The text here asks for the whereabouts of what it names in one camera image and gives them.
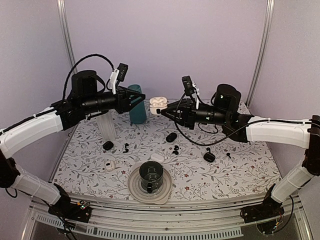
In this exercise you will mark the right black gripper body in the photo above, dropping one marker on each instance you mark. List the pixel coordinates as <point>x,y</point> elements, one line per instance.
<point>190,119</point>

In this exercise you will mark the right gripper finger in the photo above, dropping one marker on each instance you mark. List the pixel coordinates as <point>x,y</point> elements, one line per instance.
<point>176,117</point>
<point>184,103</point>

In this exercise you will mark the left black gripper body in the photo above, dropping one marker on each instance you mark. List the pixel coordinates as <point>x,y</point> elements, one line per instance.
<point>120,106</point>

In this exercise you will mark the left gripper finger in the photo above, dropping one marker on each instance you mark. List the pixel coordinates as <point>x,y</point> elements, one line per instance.
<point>130,92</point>
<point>133,99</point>

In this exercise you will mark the cream earbud case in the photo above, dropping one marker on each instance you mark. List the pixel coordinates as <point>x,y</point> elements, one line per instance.
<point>110,165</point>
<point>157,104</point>

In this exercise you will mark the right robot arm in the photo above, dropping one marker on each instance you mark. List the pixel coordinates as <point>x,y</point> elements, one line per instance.
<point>223,111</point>

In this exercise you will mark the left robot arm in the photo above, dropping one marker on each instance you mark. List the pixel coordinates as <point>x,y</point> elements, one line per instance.
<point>85,101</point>

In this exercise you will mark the black oval earbud case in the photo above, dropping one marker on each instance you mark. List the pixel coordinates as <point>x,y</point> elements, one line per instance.
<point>171,137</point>

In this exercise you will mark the small black round case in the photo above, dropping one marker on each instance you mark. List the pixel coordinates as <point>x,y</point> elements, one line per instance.
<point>108,145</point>

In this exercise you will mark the black case with gold line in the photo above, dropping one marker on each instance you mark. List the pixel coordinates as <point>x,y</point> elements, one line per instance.
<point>209,157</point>

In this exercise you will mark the teal vase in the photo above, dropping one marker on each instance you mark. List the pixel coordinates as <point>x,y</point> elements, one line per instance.
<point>138,114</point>

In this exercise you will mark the white ribbed vase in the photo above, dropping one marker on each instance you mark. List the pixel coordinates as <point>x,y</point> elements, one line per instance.
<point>106,126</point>

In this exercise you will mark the black stem earbud pair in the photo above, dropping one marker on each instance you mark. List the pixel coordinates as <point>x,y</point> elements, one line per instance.
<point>126,150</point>

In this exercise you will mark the dark glass mug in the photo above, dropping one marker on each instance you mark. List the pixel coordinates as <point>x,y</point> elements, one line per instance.
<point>151,174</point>

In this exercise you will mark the grey ceramic plate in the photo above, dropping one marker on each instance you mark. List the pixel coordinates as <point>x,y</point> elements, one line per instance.
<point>160,197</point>

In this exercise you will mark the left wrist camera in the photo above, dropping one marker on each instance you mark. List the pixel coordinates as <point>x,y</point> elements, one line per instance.
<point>117,76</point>

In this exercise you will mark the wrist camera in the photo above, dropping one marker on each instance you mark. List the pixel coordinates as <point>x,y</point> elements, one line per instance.
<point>117,76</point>
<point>192,92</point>

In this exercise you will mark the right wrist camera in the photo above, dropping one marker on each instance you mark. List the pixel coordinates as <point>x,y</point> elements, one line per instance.
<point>192,92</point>

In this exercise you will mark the left aluminium frame post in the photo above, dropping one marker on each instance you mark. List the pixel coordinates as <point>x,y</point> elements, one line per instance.
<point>62,14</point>

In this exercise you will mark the aluminium frame post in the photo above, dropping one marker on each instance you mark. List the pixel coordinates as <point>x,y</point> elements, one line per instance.
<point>270,4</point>
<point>62,14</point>

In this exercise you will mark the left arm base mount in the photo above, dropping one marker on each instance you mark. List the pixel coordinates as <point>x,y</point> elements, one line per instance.
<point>80,211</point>

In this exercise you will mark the right aluminium frame post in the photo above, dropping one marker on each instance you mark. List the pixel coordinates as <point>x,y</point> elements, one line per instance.
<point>270,4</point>

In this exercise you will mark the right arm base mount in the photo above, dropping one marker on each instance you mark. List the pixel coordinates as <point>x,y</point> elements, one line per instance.
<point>262,211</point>

